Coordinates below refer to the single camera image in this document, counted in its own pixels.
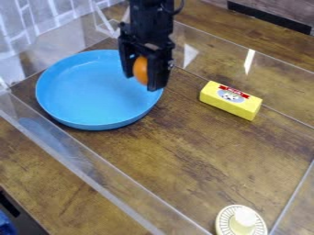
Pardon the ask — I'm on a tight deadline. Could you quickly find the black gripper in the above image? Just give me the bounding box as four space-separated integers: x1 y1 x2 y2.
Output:
118 0 177 92

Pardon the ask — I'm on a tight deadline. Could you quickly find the orange ball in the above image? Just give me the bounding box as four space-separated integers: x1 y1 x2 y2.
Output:
132 56 148 85

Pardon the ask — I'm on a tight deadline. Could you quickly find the blue round tray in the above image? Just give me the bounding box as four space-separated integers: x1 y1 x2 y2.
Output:
36 50 163 130

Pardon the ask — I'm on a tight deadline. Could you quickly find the yellow butter box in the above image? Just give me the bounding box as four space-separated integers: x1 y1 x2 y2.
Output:
199 81 262 121

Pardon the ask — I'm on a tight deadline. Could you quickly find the cream round knob lid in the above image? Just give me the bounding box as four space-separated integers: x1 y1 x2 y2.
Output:
215 205 269 235

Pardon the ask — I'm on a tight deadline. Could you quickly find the clear acrylic enclosure wall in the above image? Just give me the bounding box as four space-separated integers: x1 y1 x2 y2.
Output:
0 0 314 235

